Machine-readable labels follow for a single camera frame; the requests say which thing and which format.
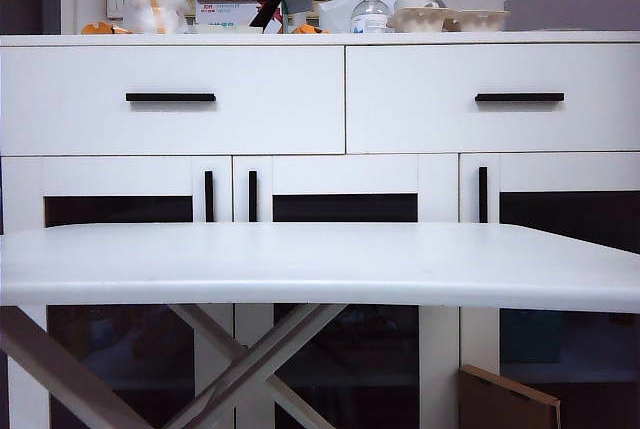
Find white drawer front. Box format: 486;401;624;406
0;45;347;157
345;44;640;155

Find black drawer bar handle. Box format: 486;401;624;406
125;92;217;104
474;92;566;103

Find white glass-panel cabinet door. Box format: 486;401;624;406
459;151;640;429
0;155;234;429
232;154;460;429

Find white sideboard cabinet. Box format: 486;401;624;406
0;32;640;429

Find white crossed table leg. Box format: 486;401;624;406
162;303;350;429
164;303;338;429

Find white crumpled plastic bag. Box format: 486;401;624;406
317;0;363;34

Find clear pump sanitizer bottle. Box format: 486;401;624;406
349;0;391;34

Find beige egg carton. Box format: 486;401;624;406
442;8;513;32
388;5;458;33

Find white box red print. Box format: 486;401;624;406
193;0;276;32

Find white ceramic mug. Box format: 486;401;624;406
394;0;445;13

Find white plastic bag orange contents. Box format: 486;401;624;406
121;0;187;35

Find brown cardboard sheet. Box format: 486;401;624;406
458;363;563;429

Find wide white table leg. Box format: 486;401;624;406
0;305;153;429

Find black vertical door handle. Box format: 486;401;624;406
203;170;216;224
477;166;489;224
247;170;259;224

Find white wall switch plate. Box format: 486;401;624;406
104;0;133;20

